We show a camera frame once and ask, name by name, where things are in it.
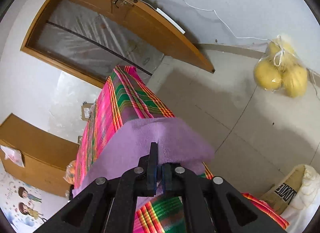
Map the purple knit sweater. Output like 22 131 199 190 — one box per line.
71 117 216 211

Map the bag of oranges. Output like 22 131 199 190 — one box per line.
63 160 76 185

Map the brown paper bag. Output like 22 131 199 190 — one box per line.
260 164 305 215

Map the wooden wardrobe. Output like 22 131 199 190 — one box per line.
1 113 79 197

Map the cardboard box with label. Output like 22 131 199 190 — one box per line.
81 102 94 121

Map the white plastic bag on wardrobe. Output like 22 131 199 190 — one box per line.
1 145 24 168

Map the pink plaid bed cover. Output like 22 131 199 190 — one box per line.
73 65 291 233

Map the yellow plush toy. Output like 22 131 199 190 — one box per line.
253 35 308 98

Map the plastic covered doorway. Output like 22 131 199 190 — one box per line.
35 0 164 80

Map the wooden door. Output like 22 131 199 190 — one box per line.
70 0 215 72

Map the cartoon couple wall sticker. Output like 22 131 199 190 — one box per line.
18 186 46 221

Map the white cord on wall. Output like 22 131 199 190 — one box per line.
123 0 320 93

